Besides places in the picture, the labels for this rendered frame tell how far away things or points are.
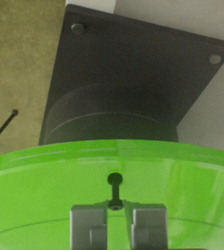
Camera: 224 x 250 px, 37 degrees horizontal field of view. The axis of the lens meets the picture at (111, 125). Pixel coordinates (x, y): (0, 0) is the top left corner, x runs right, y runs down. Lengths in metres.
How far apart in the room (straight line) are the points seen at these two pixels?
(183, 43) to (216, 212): 0.15
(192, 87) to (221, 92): 0.04
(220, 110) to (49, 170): 0.25
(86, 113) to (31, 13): 1.15
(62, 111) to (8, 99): 1.51
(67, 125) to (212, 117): 0.18
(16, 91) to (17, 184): 1.58
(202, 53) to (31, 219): 0.20
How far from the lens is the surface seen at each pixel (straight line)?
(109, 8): 0.29
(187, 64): 0.32
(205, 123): 0.41
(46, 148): 0.19
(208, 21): 0.31
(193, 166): 0.19
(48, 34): 1.49
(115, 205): 0.17
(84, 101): 0.32
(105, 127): 0.29
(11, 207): 0.21
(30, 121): 1.96
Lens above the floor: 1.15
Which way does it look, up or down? 36 degrees down
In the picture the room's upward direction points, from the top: 179 degrees clockwise
